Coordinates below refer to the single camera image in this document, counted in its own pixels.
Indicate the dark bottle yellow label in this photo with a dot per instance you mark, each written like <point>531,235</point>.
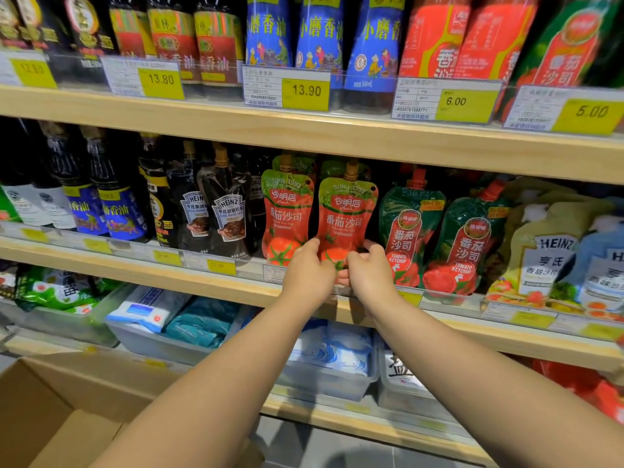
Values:
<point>157,199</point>

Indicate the teal packet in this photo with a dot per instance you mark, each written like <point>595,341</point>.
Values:
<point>202,324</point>

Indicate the wooden shelf board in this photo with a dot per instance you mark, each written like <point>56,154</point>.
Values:
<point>317,416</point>
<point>312,138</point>
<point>195,282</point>

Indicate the person's right hand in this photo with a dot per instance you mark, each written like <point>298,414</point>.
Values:
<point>373,280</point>

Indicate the dark sauce bottle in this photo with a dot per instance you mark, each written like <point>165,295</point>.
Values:
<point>258,199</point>

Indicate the row of small shelf labels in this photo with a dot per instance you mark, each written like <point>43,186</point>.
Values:
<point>219,266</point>

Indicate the cardboard box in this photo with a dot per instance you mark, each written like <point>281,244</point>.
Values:
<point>58,414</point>

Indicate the white label dark bottle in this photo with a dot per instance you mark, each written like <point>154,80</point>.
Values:
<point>51,199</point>
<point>19,190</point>

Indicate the white blue packet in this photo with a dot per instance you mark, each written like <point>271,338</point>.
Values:
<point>146,309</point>

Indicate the person's left forearm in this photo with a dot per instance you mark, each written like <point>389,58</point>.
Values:
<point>219,385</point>

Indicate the person's right forearm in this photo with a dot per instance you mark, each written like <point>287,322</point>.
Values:
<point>477,385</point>

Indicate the gold label dark bottle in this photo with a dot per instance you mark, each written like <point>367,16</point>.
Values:
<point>9,19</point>
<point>87,29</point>
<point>41,19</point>

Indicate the person's left hand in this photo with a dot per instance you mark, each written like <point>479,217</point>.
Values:
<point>306,277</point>

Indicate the clear plastic bin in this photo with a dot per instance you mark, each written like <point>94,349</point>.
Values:
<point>409,402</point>
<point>63,324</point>
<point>326,382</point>
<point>146,343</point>

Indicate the yellow-green salad dressing pouch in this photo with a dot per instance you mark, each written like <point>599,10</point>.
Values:
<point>541,248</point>

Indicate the large green ketchup pouch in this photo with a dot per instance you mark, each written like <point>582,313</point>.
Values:
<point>560,48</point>

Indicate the blue label sesame oil bottle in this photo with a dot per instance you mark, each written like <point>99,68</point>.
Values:
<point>117,199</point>
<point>78,199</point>

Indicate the white bag black print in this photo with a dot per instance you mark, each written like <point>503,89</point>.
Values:
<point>402,372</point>

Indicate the large red sauce pouch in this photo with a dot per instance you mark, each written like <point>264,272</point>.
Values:
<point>495,38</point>
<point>434,38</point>

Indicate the green snack packet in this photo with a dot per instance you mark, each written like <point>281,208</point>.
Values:
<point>53,289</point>

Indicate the red label oil bottle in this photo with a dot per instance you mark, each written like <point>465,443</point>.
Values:
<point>217,43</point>
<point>173,38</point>
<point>127,29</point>

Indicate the yellow white price tag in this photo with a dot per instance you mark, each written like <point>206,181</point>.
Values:
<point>446,101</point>
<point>287,88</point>
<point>29,70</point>
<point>146,78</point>
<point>565,112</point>

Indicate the large blue label oil bottle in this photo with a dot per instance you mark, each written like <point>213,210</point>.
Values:
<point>319,38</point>
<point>268,34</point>
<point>375,48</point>

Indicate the person's right fingers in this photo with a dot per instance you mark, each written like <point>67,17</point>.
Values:
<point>353,268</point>

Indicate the person's left fingers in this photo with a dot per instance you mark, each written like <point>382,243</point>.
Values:
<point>317,248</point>

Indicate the black pepper sauce pouch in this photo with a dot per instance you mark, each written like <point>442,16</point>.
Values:
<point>191,209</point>
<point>228,209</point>

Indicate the white blue salt bag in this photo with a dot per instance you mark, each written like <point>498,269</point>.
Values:
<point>331,348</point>

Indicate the blue salad dressing pouch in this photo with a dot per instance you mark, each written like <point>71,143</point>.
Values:
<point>602,272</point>

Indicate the red packet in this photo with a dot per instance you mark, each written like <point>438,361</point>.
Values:
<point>585,385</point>

